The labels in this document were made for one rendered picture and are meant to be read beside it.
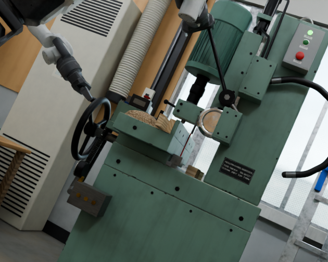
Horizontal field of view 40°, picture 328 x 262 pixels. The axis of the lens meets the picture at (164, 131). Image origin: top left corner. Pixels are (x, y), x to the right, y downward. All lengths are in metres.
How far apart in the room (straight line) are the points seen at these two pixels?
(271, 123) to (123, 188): 0.60
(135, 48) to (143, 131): 1.81
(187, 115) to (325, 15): 1.79
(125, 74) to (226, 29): 1.53
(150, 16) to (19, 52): 1.21
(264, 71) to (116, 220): 0.75
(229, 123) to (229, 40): 0.38
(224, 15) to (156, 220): 0.85
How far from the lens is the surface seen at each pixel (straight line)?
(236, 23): 1.86
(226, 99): 1.68
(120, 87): 3.25
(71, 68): 1.93
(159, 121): 1.45
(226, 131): 1.61
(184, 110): 1.81
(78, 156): 1.88
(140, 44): 3.31
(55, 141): 3.22
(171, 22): 3.50
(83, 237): 1.67
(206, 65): 1.79
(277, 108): 1.73
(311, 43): 1.75
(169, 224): 1.59
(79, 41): 3.38
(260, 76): 1.67
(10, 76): 3.95
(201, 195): 1.58
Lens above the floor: 0.78
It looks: 5 degrees up
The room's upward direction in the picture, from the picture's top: 25 degrees clockwise
